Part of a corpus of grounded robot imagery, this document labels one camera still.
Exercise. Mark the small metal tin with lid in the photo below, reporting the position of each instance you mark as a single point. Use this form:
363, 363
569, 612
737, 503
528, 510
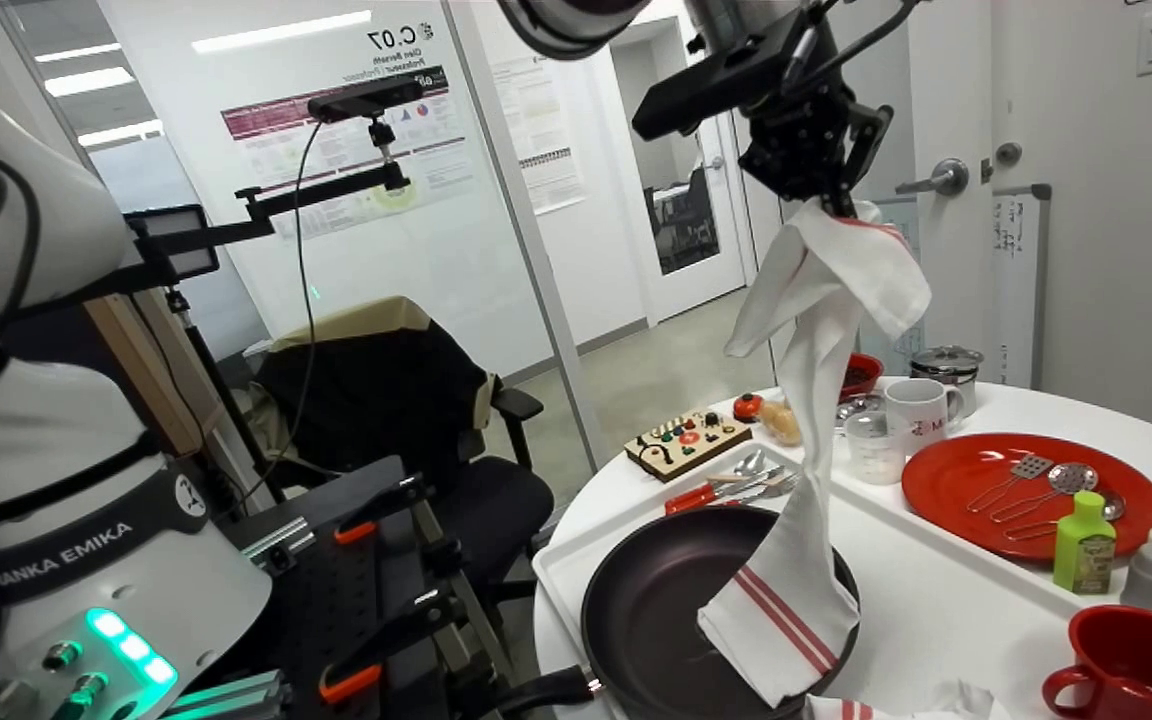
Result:
868, 418

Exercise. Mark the black frying pan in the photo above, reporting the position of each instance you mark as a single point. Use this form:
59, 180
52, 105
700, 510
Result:
656, 600

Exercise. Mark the small leaning whiteboard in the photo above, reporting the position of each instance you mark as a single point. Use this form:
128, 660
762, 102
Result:
1018, 282

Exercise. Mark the camera on tripod arm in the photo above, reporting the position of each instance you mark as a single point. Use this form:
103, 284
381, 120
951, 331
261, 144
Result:
281, 118

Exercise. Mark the silver door lock knob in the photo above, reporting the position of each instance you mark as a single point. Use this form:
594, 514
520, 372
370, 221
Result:
1002, 159

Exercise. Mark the silver door lever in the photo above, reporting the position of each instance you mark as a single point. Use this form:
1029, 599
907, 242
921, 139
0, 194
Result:
944, 177

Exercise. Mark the red round plate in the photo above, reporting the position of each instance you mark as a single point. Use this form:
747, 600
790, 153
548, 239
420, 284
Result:
976, 503

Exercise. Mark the clear glass cup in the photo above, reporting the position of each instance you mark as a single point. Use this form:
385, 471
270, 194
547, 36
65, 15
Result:
874, 458

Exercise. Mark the white door with window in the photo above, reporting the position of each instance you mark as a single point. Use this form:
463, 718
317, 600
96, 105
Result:
681, 226

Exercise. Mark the wooden button board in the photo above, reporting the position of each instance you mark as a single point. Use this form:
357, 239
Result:
690, 441

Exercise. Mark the green squeeze bottle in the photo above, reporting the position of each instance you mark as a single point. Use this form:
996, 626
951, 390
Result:
1081, 545

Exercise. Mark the black robot stand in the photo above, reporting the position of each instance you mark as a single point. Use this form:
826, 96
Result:
323, 600

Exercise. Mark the white mug red print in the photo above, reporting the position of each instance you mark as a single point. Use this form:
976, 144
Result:
917, 407

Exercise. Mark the red bowl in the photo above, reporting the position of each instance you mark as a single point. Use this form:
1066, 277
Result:
866, 377

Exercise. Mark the red ceramic mug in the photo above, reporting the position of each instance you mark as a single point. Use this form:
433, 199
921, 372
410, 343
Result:
1137, 667

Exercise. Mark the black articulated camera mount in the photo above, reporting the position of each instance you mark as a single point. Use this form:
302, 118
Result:
323, 194

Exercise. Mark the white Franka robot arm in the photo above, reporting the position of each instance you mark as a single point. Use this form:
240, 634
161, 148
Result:
19, 441

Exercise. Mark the glass jar with lid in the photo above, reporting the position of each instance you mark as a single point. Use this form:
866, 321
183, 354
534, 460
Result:
944, 363

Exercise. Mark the red striped white towel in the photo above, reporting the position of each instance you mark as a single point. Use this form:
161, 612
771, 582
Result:
811, 401

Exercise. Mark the beige bread roll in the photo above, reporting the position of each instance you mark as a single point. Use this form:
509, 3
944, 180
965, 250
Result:
782, 426

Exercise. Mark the black flat panel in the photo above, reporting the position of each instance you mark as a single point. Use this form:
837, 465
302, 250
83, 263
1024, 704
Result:
170, 242

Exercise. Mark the steel fork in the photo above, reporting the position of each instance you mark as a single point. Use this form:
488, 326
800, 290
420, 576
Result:
1034, 465

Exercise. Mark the red tomato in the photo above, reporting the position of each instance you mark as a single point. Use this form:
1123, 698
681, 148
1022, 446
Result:
748, 407

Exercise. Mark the black armchair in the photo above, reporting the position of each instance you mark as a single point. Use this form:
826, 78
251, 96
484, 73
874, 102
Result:
377, 401

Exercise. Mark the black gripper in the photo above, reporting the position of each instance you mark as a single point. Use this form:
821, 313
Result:
811, 144

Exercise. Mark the steel spoon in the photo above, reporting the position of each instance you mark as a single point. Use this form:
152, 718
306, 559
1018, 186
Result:
1074, 476

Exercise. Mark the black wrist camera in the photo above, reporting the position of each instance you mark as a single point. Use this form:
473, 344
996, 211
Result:
709, 82

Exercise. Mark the black stereo camera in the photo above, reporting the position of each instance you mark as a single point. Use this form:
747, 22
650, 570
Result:
363, 102

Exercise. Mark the beige jacket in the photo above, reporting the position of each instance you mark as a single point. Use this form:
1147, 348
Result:
377, 313

